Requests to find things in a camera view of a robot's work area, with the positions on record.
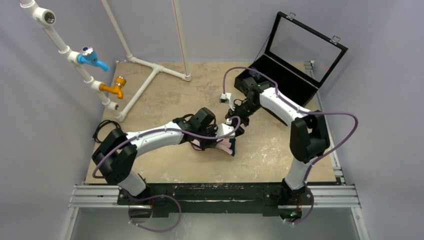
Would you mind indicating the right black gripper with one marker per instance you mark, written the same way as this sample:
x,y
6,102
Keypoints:
x,y
239,110

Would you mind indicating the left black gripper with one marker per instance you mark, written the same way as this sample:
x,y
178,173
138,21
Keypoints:
x,y
211,144

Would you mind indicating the pink underwear navy trim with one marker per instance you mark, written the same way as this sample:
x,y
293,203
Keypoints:
x,y
227,145

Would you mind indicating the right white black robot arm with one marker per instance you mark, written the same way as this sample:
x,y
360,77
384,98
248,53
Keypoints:
x,y
309,138

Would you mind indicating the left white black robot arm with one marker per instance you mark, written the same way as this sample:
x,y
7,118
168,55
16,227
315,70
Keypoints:
x,y
115,156

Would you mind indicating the dark patterned rolled sock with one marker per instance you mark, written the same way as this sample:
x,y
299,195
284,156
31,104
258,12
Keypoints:
x,y
254,73

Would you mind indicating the black box with glass lid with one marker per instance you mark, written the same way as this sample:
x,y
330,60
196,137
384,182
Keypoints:
x,y
297,57

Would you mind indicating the orange faucet tap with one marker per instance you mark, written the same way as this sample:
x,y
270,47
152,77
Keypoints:
x,y
116,89

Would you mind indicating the blue faucet tap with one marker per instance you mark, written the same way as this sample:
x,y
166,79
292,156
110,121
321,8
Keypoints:
x,y
89,56

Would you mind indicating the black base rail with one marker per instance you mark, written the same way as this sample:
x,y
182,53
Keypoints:
x,y
218,198

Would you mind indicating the aluminium frame rails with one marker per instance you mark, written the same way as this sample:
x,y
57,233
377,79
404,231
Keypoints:
x,y
262,155

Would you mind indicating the white PVC pipe frame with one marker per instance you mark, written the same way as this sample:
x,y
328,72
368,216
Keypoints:
x,y
46,18

